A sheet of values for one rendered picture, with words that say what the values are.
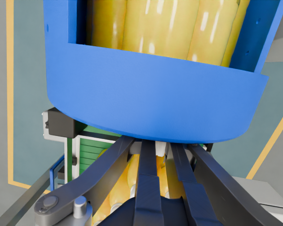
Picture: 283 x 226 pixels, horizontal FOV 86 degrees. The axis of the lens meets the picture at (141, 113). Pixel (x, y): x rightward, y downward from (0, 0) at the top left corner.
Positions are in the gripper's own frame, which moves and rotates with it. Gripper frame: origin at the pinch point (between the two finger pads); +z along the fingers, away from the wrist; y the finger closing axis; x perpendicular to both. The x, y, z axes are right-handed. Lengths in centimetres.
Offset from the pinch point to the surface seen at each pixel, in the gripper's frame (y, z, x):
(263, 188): 29.0, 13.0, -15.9
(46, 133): -36, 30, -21
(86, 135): -16.5, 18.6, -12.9
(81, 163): -21.0, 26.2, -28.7
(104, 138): -11.6, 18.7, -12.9
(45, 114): -36.1, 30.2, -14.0
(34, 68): -105, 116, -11
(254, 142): 104, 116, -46
